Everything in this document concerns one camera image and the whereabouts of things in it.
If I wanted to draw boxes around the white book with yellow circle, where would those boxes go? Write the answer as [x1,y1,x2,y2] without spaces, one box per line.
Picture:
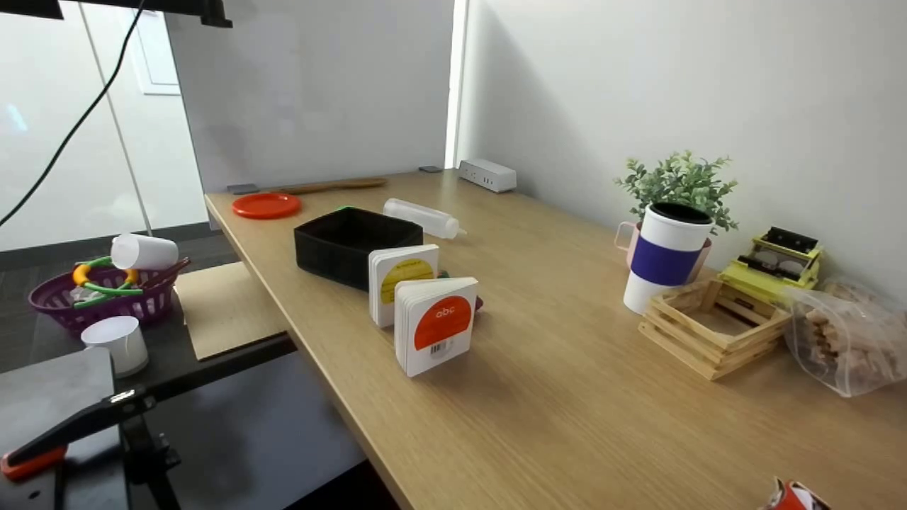
[364,241,445,331]

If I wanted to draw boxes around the white power strip box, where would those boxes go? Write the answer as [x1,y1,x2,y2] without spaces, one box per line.
[456,157,520,197]

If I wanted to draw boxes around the black box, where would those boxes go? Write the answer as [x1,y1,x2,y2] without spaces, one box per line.
[292,205,425,294]

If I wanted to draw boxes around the translucent squeeze bottle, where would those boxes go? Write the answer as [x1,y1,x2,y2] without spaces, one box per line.
[380,197,466,241]

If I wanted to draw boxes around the orange round plate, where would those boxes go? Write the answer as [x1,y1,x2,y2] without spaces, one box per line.
[228,190,306,224]

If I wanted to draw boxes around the brown cardboard sheet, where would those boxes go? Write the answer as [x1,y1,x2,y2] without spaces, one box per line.
[169,259,292,362]

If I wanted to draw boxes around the green plant in pink pot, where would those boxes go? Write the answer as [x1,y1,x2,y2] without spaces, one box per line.
[615,150,743,269]

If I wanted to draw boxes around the stacked wooden crates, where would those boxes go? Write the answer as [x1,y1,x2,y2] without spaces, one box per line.
[635,279,794,387]

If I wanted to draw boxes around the black side table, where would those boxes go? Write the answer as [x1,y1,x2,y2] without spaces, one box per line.
[0,253,299,399]

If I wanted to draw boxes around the white paper cup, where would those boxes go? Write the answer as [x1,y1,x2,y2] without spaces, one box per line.
[108,232,181,275]
[77,311,153,381]

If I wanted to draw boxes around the yellow toy machine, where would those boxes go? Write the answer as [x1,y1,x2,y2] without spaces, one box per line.
[717,224,828,310]

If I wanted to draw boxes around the purple plastic basket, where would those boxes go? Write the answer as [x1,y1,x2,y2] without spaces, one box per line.
[26,259,189,337]

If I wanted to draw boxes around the black clamp with orange tip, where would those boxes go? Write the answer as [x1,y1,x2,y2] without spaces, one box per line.
[0,331,299,489]

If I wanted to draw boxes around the black tripod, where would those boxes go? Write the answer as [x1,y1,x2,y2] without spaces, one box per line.
[111,415,187,510]

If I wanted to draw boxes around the clear bag of wooden pieces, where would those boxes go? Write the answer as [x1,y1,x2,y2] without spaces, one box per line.
[782,279,907,399]

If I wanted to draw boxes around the red snack packet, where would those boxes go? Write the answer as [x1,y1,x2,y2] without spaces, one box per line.
[765,477,832,510]

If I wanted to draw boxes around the grey flat sheet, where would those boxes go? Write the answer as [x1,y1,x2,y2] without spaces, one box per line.
[0,347,121,462]

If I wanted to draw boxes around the green toy ring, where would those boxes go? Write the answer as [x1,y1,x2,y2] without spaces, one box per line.
[68,253,143,303]

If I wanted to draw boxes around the black overhead mount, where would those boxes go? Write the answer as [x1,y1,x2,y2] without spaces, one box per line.
[70,0,234,32]

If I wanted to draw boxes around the yellow toy ring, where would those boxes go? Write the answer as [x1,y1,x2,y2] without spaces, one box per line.
[70,262,139,290]

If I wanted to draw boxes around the thin black hanging cable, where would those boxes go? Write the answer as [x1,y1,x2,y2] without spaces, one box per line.
[0,0,150,229]

